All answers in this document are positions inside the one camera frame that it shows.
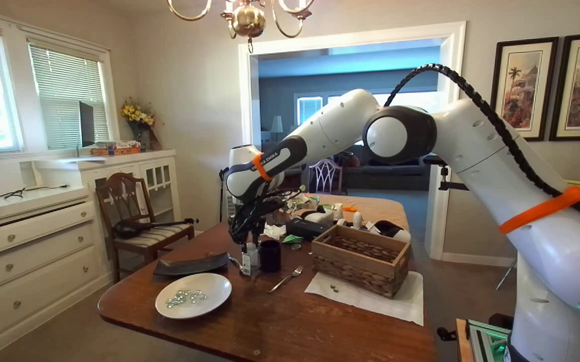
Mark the green aluminium robot mount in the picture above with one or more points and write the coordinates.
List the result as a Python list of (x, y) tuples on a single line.
[(489, 338)]

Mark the dark wooden chair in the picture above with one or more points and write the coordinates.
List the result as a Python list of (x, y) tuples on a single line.
[(130, 222)]

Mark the black clamp mount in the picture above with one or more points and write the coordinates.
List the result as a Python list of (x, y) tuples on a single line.
[(448, 178)]

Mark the long black box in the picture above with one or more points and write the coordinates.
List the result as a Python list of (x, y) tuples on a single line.
[(312, 224)]

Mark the small green item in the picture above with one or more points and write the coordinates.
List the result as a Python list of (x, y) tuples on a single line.
[(292, 237)]

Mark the white glass-door cabinet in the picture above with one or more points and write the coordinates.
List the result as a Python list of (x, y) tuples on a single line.
[(160, 178)]

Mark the white crumpled tissue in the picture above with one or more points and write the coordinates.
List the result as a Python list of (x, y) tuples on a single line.
[(275, 230)]

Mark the white patterned plate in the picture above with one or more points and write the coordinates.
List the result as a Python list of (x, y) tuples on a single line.
[(192, 296)]

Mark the white drawer sideboard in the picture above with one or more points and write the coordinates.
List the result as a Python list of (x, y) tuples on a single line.
[(35, 268)]

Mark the brass chandelier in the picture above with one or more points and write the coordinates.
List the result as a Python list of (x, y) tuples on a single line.
[(247, 16)]

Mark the woven wooden basket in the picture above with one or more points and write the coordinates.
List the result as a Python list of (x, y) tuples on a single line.
[(361, 263)]

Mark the dark rectangular tray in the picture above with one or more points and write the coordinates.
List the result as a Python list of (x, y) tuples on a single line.
[(190, 266)]

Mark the black cup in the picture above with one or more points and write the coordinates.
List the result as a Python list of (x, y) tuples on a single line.
[(271, 257)]

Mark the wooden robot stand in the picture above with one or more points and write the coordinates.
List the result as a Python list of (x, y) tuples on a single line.
[(464, 344)]

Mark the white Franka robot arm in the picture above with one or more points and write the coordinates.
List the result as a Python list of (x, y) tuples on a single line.
[(484, 142)]

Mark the white placemat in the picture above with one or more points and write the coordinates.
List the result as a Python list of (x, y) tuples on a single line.
[(397, 303)]

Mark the white VR headset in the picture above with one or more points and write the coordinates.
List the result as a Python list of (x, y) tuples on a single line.
[(403, 236)]

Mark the dark flat monitor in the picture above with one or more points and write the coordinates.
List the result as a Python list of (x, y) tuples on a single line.
[(87, 123)]

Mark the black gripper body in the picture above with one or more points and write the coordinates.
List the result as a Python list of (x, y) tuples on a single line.
[(251, 217)]

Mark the dark sofa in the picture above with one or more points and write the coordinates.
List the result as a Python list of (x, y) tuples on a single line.
[(391, 172)]

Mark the purple ornate chair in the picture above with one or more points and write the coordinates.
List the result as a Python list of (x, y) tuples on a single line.
[(327, 178)]

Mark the yellow flower bouquet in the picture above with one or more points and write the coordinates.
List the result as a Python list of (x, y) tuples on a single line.
[(137, 114)]

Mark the silver fork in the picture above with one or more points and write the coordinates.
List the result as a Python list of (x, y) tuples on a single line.
[(287, 279)]

